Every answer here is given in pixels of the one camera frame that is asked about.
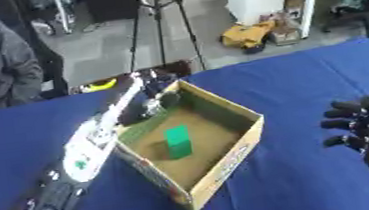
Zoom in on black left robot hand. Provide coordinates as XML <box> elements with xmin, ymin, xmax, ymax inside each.
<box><xmin>108</xmin><ymin>64</ymin><xmax>186</xmax><ymax>128</ymax></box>

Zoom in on small cardboard box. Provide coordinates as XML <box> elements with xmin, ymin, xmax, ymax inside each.
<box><xmin>266</xmin><ymin>11</ymin><xmax>308</xmax><ymax>48</ymax></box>

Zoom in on yellow and black round object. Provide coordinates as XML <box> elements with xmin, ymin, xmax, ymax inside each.
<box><xmin>77</xmin><ymin>77</ymin><xmax>121</xmax><ymax>95</ymax></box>

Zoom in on tan cardboard box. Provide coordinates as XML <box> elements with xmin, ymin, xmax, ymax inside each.
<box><xmin>106</xmin><ymin>68</ymin><xmax>278</xmax><ymax>210</ymax></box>

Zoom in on green rectangular block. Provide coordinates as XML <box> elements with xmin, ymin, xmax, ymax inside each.
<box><xmin>160</xmin><ymin>123</ymin><xmax>197</xmax><ymax>162</ymax></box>

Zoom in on black tripod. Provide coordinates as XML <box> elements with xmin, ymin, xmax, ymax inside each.
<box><xmin>120</xmin><ymin>0</ymin><xmax>208</xmax><ymax>81</ymax></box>

